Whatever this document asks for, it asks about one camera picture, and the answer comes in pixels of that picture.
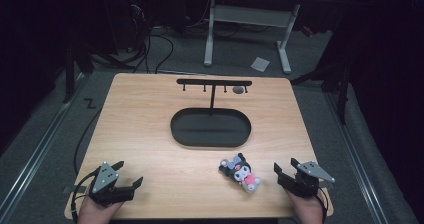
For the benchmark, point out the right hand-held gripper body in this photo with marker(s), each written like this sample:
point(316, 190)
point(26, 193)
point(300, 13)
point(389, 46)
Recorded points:
point(305, 182)

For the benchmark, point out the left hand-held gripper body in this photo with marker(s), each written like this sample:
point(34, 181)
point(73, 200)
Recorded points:
point(105, 179)

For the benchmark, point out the black hook rack with tray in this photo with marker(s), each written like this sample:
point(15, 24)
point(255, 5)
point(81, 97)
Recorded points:
point(210, 129)

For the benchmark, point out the person's right hand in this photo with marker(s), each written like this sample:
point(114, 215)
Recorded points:
point(308, 209)

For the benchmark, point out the person's left hand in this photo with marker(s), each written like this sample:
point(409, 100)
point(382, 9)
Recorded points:
point(96, 214)

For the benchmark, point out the black metal stand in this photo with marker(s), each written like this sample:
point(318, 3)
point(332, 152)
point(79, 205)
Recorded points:
point(70, 74)
point(341, 97)

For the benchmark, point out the grey round table grommet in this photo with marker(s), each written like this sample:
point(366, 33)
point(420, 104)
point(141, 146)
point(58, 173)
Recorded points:
point(238, 90)

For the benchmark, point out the grey paper sheet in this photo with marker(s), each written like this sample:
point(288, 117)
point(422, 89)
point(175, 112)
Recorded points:
point(260, 64)

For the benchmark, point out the white-legged desk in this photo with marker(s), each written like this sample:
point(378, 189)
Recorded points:
point(248, 15)

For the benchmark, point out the aluminium floor rail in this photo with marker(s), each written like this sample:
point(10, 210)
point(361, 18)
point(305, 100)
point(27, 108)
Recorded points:
point(358, 164)
point(36, 154)

